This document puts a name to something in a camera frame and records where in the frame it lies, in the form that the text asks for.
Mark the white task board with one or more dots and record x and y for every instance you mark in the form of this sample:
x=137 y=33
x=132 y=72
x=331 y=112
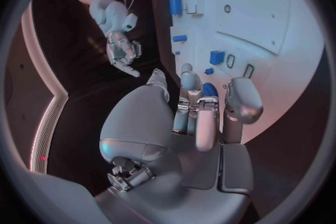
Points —
x=236 y=39

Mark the blue block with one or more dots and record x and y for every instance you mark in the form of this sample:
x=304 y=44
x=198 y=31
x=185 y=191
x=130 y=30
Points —
x=216 y=57

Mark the large blue cylinder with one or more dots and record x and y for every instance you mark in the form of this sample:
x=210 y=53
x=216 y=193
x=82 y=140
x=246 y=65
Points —
x=175 y=4

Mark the small blue cylinder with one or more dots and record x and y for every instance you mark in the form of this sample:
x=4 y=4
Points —
x=179 y=38

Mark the blue plug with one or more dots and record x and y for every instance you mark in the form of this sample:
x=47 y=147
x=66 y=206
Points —
x=209 y=71

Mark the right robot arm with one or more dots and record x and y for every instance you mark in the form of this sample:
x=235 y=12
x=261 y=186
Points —
x=102 y=5

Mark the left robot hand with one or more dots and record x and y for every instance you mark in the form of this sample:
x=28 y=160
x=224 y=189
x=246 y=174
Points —
x=147 y=123

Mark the blue gear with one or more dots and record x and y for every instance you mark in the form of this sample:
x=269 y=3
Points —
x=209 y=90

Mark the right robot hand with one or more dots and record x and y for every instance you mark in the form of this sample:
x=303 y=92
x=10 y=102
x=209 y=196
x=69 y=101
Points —
x=122 y=49

